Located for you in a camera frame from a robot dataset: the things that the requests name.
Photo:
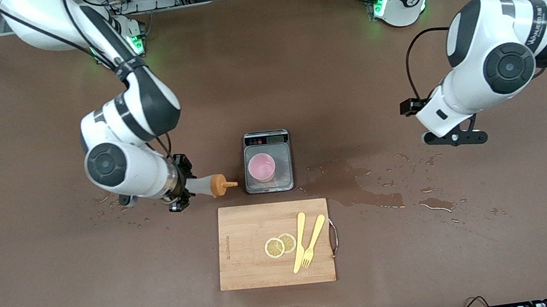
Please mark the small brown liquid puddle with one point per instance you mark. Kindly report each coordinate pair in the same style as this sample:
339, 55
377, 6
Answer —
436, 204

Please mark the wooden cutting board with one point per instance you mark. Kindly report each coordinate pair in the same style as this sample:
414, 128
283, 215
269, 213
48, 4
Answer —
251, 263

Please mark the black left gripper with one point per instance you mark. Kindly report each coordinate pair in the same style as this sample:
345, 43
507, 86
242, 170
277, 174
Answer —
408, 107

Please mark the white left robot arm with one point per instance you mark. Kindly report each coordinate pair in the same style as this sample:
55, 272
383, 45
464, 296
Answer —
500, 52

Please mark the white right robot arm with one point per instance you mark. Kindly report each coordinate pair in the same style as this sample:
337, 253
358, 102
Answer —
138, 108

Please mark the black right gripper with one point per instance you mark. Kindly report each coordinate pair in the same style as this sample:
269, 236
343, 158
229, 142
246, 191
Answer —
182, 179

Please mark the large brown liquid puddle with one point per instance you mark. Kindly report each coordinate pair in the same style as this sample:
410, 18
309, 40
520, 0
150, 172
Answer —
347, 186

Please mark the silver digital kitchen scale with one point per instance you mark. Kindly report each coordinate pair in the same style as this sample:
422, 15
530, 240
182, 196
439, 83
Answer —
283, 174

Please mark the yellow plastic knife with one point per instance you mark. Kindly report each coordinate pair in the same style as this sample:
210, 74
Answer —
299, 241

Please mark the lemon slice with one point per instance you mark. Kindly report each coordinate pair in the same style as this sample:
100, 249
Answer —
289, 241
274, 248

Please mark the yellow plastic fork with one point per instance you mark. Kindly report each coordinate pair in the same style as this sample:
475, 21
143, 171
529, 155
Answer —
315, 238

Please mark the translucent sauce bottle orange cap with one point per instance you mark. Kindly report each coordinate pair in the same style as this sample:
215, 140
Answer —
216, 185

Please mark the pink cup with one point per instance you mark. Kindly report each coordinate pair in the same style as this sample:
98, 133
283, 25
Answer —
261, 168

